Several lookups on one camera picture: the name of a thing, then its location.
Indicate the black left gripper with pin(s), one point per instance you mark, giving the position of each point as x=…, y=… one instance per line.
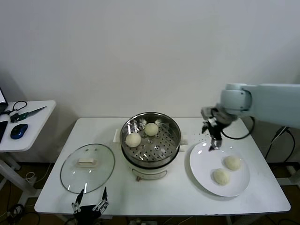
x=85, y=214

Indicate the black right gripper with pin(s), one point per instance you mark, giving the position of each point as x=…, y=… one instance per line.
x=216, y=132

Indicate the white steamed baozi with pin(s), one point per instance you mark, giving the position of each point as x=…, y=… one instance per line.
x=232, y=162
x=133, y=140
x=150, y=129
x=221, y=177

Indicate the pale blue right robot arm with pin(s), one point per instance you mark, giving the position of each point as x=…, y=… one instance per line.
x=269, y=100

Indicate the perforated steel steamer basket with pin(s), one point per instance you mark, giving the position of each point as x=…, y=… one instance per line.
x=164, y=143

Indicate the scattered dark crumbs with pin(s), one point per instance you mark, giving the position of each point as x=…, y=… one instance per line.
x=199, y=134

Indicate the white round plate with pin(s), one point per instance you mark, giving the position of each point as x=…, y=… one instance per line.
x=201, y=164

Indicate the white electric cooker pot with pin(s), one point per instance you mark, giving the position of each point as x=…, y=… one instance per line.
x=150, y=174

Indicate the white side table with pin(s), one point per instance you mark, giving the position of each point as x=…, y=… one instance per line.
x=39, y=136

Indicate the blue computer mouse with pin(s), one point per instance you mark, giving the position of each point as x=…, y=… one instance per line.
x=19, y=130

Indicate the green flat tool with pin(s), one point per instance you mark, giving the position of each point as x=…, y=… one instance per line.
x=29, y=113

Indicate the black phone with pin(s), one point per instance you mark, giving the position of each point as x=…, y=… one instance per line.
x=2, y=130

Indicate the dark laptop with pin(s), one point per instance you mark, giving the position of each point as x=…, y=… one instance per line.
x=2, y=108

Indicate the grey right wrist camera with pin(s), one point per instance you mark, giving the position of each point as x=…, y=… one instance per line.
x=206, y=112

